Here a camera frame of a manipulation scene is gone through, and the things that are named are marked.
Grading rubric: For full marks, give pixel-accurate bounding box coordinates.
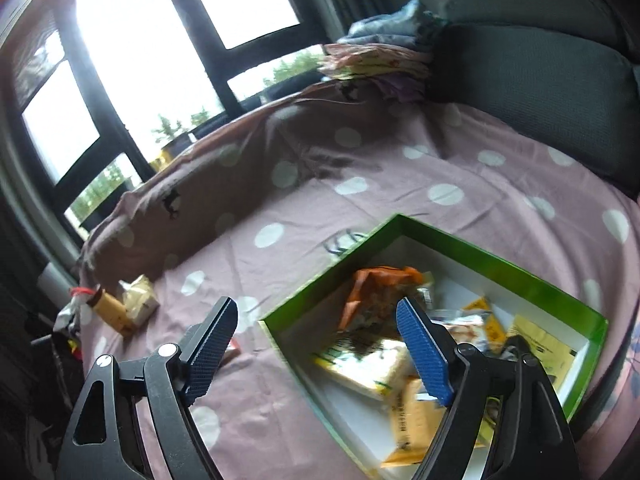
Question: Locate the black framed window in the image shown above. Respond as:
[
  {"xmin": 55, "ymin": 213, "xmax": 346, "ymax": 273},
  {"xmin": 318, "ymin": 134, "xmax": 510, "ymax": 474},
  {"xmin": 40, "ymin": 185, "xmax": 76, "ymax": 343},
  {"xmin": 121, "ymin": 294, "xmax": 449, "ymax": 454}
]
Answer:
[{"xmin": 0, "ymin": 0, "xmax": 346, "ymax": 241}]

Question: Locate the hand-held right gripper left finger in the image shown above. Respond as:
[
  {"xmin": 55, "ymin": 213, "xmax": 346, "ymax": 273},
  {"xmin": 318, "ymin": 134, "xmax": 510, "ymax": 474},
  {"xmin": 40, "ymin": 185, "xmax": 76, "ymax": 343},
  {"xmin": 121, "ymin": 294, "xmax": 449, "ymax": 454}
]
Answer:
[{"xmin": 55, "ymin": 296, "xmax": 239, "ymax": 480}]

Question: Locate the orange-yellow snack packet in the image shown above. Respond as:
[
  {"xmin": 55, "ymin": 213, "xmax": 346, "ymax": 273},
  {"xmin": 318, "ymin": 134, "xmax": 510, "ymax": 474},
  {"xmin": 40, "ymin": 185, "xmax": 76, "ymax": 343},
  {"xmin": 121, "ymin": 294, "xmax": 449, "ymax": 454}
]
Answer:
[{"xmin": 382, "ymin": 377, "xmax": 487, "ymax": 469}]

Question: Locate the crumpled white plastic bag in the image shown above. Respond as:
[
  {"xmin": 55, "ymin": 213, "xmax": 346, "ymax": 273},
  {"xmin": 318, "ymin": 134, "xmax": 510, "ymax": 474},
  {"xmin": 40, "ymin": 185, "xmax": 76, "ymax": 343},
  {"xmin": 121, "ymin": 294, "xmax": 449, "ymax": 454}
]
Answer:
[{"xmin": 53, "ymin": 294, "xmax": 87, "ymax": 334}]

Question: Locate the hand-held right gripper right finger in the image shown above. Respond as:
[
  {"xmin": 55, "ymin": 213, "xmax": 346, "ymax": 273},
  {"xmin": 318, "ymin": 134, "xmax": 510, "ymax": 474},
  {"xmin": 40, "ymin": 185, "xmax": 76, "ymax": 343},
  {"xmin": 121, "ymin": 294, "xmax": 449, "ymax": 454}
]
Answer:
[{"xmin": 395, "ymin": 297, "xmax": 576, "ymax": 480}]

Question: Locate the dark grey sofa cushion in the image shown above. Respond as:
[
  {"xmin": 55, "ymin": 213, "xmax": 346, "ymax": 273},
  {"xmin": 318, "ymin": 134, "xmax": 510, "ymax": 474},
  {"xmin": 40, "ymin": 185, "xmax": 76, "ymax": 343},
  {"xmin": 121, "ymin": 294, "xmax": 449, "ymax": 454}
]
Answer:
[{"xmin": 429, "ymin": 0, "xmax": 640, "ymax": 193}]

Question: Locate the thin yellow striped packet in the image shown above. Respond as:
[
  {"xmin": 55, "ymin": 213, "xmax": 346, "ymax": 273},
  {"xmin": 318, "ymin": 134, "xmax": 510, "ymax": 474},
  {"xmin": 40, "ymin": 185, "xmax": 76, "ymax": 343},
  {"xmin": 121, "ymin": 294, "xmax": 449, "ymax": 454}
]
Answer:
[{"xmin": 506, "ymin": 314, "xmax": 579, "ymax": 377}]

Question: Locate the orange-brown snack packet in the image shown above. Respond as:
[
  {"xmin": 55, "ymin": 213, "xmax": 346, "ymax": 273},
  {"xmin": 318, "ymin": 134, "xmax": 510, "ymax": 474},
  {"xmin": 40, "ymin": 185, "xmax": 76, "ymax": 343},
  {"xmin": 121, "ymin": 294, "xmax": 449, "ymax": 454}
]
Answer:
[{"xmin": 339, "ymin": 266, "xmax": 427, "ymax": 332}]

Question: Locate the yellow bottle with brown cap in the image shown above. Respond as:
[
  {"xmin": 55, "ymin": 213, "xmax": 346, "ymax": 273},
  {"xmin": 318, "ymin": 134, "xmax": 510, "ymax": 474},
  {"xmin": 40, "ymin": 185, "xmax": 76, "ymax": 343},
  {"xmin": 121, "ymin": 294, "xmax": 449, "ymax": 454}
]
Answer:
[{"xmin": 70, "ymin": 286, "xmax": 137, "ymax": 337}]

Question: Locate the cream snack packet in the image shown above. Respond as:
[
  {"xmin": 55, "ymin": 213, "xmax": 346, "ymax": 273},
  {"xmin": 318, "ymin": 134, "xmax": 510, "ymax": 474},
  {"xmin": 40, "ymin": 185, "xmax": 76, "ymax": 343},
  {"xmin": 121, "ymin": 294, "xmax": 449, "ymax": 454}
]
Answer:
[{"xmin": 119, "ymin": 274, "xmax": 162, "ymax": 324}]

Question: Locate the green cardboard box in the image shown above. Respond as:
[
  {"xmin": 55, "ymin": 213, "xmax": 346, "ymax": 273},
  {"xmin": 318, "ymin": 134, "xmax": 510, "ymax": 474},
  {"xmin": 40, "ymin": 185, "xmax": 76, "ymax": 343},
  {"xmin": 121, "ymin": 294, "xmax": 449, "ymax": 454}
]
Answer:
[{"xmin": 257, "ymin": 213, "xmax": 610, "ymax": 479}]

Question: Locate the white paper roll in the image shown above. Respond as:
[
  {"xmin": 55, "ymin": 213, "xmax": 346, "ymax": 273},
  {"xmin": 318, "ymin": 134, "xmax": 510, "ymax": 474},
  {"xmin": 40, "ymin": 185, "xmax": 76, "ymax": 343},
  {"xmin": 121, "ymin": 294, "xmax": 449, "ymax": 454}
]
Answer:
[{"xmin": 40, "ymin": 264, "xmax": 77, "ymax": 292}]

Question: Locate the pink polka dot bedsheet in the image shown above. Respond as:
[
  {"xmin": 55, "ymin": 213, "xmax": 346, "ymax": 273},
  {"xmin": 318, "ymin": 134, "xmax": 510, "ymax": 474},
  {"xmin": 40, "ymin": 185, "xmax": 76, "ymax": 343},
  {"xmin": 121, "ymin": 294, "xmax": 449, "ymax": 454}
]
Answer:
[{"xmin": 75, "ymin": 82, "xmax": 640, "ymax": 480}]

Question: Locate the pale yellow-green snack packet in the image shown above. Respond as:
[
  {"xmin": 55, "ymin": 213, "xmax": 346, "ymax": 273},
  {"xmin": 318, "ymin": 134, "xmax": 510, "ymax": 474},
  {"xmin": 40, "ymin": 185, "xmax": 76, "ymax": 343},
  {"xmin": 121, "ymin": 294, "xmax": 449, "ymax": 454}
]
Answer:
[{"xmin": 312, "ymin": 336, "xmax": 417, "ymax": 402}]

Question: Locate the stack of folded cloths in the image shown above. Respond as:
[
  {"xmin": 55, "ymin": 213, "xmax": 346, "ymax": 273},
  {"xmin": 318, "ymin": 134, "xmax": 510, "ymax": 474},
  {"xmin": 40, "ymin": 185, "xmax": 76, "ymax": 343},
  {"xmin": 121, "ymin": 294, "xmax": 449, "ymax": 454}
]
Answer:
[{"xmin": 319, "ymin": 0, "xmax": 452, "ymax": 102}]

